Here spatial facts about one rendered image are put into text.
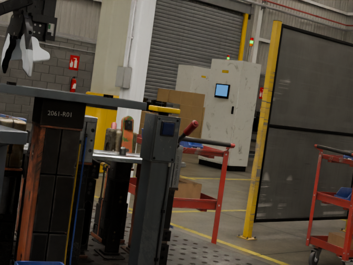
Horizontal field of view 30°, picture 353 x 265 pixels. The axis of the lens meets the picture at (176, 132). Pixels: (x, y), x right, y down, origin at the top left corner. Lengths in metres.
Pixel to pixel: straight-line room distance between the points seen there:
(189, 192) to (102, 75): 5.09
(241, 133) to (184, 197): 8.07
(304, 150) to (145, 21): 2.06
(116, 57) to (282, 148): 3.45
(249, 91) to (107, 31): 3.91
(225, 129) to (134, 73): 6.38
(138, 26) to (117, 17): 3.24
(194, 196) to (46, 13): 2.71
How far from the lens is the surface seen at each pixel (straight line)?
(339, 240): 5.32
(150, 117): 1.59
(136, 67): 5.77
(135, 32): 5.80
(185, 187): 4.02
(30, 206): 1.50
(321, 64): 6.66
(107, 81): 8.96
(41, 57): 1.44
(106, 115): 8.92
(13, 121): 1.64
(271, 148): 6.19
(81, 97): 1.46
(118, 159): 1.84
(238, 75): 11.92
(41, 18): 1.48
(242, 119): 12.03
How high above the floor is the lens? 1.19
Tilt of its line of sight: 3 degrees down
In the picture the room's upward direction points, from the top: 8 degrees clockwise
